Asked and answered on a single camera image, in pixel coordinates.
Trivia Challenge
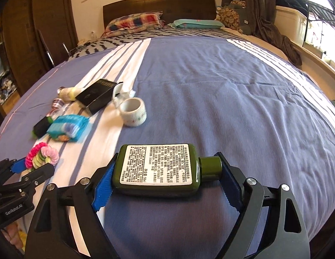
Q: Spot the cluttered wooden shelf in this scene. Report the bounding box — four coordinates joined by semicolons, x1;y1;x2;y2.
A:
0;16;21;119

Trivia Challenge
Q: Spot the black metal rack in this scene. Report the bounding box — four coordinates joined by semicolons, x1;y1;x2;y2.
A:
302;0;335;73

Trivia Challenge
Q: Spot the metal folding frame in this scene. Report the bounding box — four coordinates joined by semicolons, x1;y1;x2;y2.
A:
38;30;69;68

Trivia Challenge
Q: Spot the black cardboard box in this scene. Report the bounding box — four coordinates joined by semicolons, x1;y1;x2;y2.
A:
75;79;120;115

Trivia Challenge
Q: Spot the cream plastic tube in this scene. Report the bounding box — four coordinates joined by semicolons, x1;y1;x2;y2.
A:
57;86;85;101

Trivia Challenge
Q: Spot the dark wooden headboard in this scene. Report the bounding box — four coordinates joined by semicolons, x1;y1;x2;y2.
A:
103;0;217;31

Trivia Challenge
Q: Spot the white tape roll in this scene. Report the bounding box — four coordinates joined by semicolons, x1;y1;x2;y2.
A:
119;97;147;127

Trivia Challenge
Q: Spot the brown wooden wardrobe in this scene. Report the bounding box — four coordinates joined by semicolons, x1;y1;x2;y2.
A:
3;0;79;95

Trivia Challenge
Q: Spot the brown patterned plush toy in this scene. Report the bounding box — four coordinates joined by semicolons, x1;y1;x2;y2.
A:
216;0;247;34

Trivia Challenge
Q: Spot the teal pillow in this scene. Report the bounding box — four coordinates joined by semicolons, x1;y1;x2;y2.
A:
167;19;226;30

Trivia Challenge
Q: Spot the grey patterned bed sheet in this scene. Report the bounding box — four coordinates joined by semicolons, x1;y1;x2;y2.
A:
67;28;251;60

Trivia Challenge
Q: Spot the white storage box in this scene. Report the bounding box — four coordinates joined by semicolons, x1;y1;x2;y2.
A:
275;5;310;46

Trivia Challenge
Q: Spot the blue tissue packet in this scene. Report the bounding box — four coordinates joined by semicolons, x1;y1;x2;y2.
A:
46;114;91;142

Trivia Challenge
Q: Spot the small striped clear bottle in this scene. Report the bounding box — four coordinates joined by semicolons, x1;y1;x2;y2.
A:
50;98;66;116

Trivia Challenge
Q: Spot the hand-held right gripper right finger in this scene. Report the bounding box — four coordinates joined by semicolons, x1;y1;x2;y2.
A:
213;152;311;259

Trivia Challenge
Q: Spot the plaid pillow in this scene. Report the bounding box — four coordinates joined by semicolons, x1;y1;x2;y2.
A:
101;12;166;38

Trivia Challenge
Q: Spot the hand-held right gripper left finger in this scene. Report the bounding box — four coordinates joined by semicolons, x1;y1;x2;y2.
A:
24;153;121;259

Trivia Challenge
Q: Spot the brown curtain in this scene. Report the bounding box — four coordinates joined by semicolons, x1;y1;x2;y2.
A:
221;0;303;65

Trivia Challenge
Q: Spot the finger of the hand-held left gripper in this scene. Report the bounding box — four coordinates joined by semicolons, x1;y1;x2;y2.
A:
19;163;55;195
0;159;30;188

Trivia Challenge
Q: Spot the dark green bottle white label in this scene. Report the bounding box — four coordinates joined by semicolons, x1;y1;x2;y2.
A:
112;144;223;197

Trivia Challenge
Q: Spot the colourful hair tie bundle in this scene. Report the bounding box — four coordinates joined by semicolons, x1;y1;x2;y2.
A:
25;142;60;171

